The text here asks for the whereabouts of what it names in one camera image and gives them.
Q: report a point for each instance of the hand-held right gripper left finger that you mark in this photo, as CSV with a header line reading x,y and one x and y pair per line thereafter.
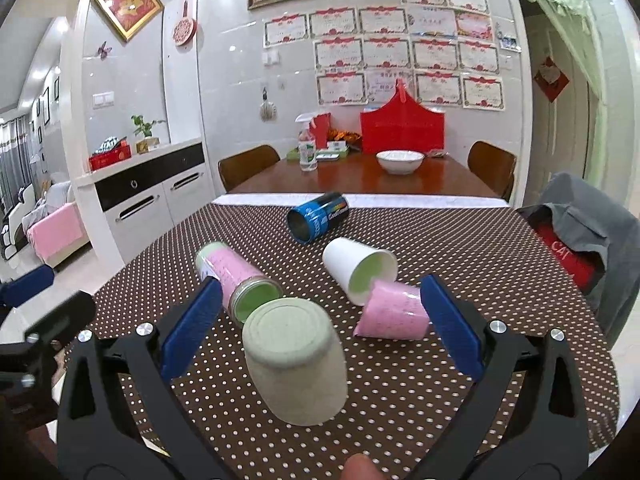
x,y
192,332

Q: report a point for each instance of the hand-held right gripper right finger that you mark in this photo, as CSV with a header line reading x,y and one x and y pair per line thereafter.
x,y
452,332

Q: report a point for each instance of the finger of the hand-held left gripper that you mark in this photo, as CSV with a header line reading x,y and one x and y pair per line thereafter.
x,y
27,285

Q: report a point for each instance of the pale green cup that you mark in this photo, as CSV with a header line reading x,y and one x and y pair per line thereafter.
x,y
295,365

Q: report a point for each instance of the pink and green cup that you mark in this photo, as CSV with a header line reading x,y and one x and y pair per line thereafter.
x,y
235,270

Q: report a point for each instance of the white paper cup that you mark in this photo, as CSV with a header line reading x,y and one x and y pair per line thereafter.
x,y
342,260

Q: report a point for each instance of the blue printed cup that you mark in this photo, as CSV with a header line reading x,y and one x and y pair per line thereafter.
x,y
320,212

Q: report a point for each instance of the person's right hand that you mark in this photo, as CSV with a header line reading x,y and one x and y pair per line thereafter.
x,y
360,469

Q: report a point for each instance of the pink blanket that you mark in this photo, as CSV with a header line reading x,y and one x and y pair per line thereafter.
x,y
55,232

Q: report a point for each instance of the brown polka-dot tablecloth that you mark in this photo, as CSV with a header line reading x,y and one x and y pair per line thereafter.
x,y
450,245

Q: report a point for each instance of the grey sofa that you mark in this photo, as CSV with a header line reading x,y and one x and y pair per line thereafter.
x,y
45,197

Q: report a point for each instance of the grey window curtain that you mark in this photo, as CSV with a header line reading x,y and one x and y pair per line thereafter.
x,y
12,160

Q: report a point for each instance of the red cloth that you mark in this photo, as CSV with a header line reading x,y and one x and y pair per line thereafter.
x,y
565,257

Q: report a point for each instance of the white sideboard cabinet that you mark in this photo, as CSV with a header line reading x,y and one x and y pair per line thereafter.
x,y
145,200

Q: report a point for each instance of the red box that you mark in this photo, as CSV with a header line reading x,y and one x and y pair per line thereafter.
x,y
110,157

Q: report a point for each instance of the brown wooden chair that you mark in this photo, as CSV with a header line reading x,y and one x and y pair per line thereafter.
x,y
492,165
247,165

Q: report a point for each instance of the white bowl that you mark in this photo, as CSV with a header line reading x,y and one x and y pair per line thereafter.
x,y
400,161

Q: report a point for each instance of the grey jacket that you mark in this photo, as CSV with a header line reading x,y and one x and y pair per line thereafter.
x,y
600,210

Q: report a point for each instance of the small potted plant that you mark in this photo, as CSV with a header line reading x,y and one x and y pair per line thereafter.
x,y
145,132

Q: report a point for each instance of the red gift bag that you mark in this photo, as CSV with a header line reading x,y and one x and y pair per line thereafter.
x,y
400,127

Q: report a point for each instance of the white door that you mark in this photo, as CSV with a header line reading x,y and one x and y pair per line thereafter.
x,y
560,150

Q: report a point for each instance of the clear spray bottle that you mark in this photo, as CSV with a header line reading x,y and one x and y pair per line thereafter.
x,y
307,152

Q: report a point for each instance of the green and white box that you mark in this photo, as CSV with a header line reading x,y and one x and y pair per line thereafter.
x,y
336,147

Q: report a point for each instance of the orange snack packets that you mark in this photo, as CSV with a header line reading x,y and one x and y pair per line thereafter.
x,y
345,135

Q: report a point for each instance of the red envelopes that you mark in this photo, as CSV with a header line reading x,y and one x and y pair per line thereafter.
x,y
322,130

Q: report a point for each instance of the red diamond door decoration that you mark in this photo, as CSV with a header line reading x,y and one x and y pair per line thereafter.
x,y
551,79

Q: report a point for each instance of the red and gold framed picture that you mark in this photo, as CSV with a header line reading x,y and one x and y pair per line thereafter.
x,y
127,2

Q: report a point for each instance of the white wall switch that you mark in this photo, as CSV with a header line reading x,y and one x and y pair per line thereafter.
x,y
103,98

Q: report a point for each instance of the hanging wall charm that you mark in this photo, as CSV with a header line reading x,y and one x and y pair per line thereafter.
x,y
267,109

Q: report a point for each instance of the butterfly wall decoration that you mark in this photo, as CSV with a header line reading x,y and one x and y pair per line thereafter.
x,y
104,50

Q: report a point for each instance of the white wall socket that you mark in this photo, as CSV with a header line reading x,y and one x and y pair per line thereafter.
x,y
271,57

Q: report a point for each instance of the wall of award certificates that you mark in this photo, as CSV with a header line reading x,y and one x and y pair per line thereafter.
x,y
385,50

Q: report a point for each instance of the round pink wall ornament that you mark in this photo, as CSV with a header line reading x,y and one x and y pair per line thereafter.
x,y
184,31

